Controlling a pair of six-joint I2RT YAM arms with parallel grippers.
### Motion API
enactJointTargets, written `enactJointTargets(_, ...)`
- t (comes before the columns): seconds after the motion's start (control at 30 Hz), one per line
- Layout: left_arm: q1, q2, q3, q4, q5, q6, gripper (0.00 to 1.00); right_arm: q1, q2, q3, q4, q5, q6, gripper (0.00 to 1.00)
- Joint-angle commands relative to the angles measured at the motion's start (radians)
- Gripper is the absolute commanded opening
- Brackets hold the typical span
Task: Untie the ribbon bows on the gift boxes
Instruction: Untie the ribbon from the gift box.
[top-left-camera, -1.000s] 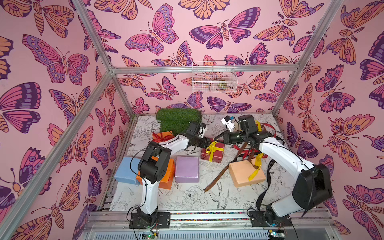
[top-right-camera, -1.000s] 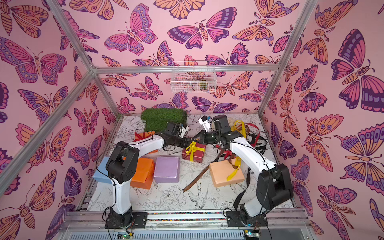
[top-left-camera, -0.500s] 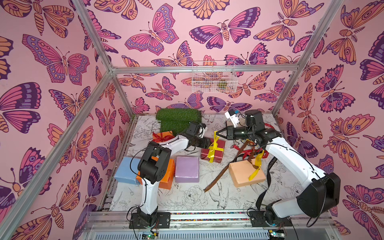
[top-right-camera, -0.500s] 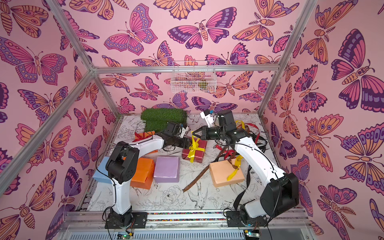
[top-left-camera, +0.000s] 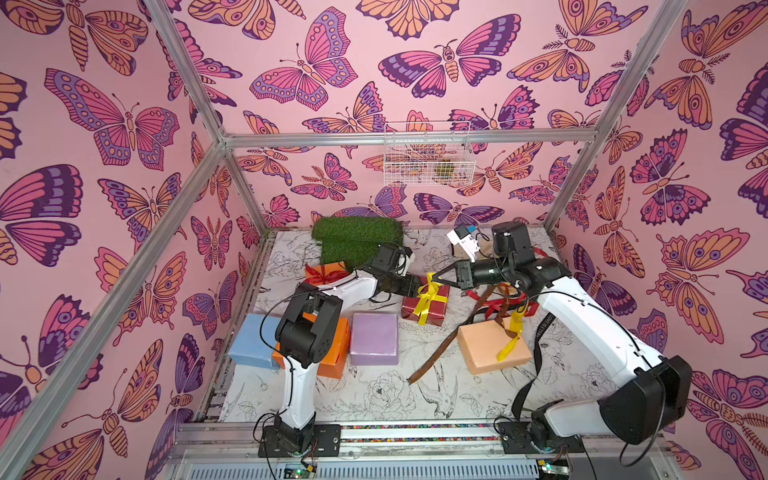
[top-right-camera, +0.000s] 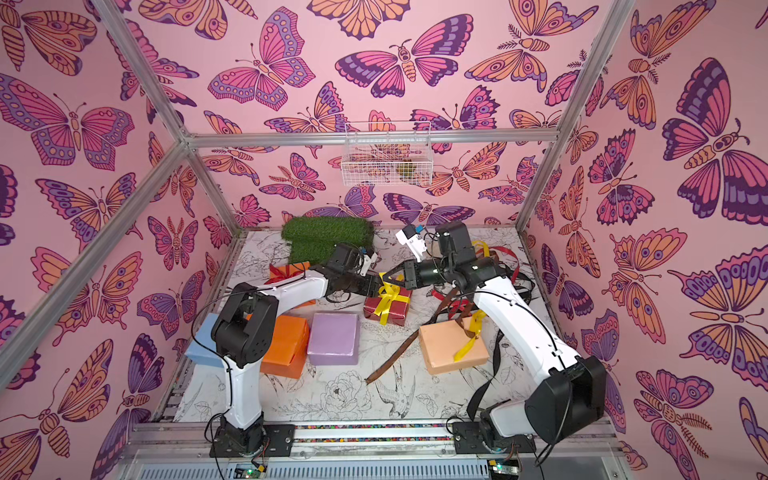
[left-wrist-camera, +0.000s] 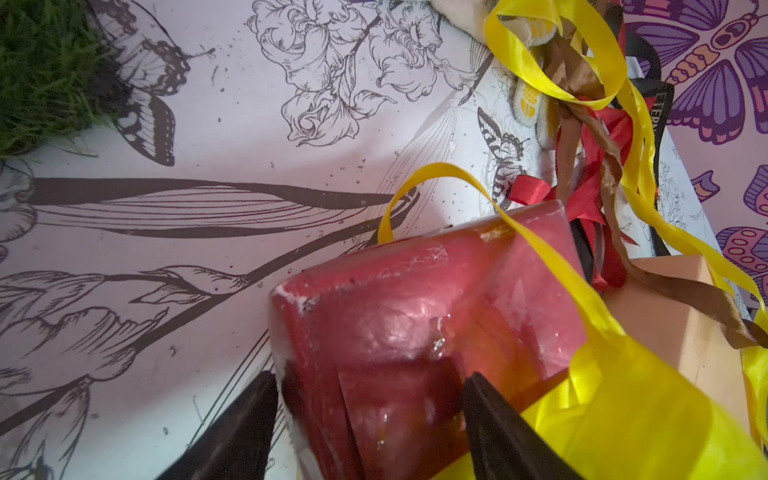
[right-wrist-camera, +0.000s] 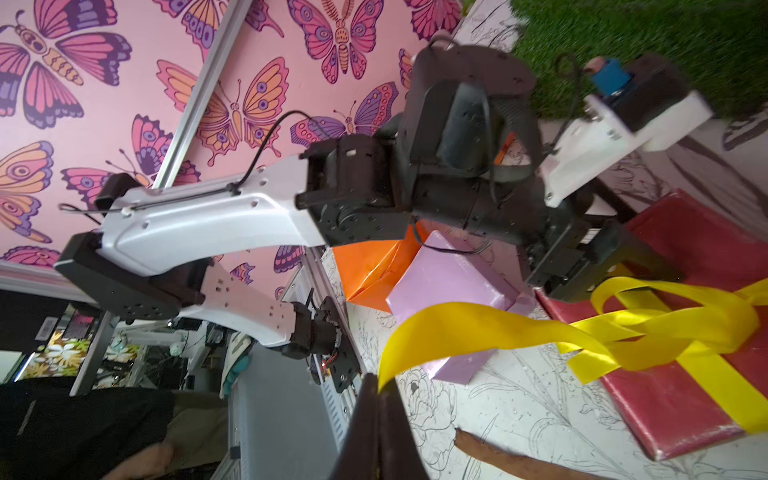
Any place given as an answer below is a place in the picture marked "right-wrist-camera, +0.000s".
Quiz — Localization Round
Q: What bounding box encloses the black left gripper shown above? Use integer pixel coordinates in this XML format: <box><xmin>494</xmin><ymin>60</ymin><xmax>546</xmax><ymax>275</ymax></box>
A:
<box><xmin>413</xmin><ymin>52</ymin><xmax>712</xmax><ymax>303</ymax></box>

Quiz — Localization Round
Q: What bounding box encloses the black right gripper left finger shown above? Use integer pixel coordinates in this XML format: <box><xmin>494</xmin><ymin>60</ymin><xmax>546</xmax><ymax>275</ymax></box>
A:
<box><xmin>329</xmin><ymin>373</ymin><xmax>379</xmax><ymax>480</ymax></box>

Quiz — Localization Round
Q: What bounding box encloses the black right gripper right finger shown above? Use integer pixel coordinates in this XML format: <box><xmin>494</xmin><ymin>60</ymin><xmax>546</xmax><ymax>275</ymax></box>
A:
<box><xmin>379</xmin><ymin>380</ymin><xmax>429</xmax><ymax>480</ymax></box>

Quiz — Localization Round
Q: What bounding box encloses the brown ribbon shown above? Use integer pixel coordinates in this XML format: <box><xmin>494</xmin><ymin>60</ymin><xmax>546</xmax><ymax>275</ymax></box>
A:
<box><xmin>454</xmin><ymin>429</ymin><xmax>600</xmax><ymax>480</ymax></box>

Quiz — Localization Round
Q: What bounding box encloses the lilac gift box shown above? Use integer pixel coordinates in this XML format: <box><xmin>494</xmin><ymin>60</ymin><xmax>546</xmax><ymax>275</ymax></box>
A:
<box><xmin>385</xmin><ymin>229</ymin><xmax>538</xmax><ymax>385</ymax></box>

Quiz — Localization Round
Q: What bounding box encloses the large orange gift box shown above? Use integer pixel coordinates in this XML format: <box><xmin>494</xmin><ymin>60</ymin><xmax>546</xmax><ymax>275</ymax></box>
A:
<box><xmin>332</xmin><ymin>222</ymin><xmax>428</xmax><ymax>313</ymax></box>

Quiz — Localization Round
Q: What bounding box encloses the yellow ribbon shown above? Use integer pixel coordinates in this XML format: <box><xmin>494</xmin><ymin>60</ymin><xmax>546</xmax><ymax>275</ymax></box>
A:
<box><xmin>378</xmin><ymin>277</ymin><xmax>767</xmax><ymax>434</ymax></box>

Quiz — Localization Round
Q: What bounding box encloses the dark red gift box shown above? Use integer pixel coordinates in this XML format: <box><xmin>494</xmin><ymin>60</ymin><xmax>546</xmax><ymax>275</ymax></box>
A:
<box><xmin>543</xmin><ymin>191</ymin><xmax>767</xmax><ymax>460</ymax></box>

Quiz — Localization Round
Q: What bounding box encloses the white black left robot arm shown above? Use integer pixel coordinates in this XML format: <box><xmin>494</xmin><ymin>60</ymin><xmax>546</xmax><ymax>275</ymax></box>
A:
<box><xmin>55</xmin><ymin>43</ymin><xmax>712</xmax><ymax>359</ymax></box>

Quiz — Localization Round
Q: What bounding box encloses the green artificial grass mat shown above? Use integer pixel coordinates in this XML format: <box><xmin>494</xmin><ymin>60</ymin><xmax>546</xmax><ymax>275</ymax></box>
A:
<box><xmin>511</xmin><ymin>1</ymin><xmax>767</xmax><ymax>119</ymax></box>

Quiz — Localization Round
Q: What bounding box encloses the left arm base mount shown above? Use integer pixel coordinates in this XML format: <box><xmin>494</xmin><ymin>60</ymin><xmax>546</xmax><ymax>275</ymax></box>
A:
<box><xmin>293</xmin><ymin>288</ymin><xmax>362</xmax><ymax>394</ymax></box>

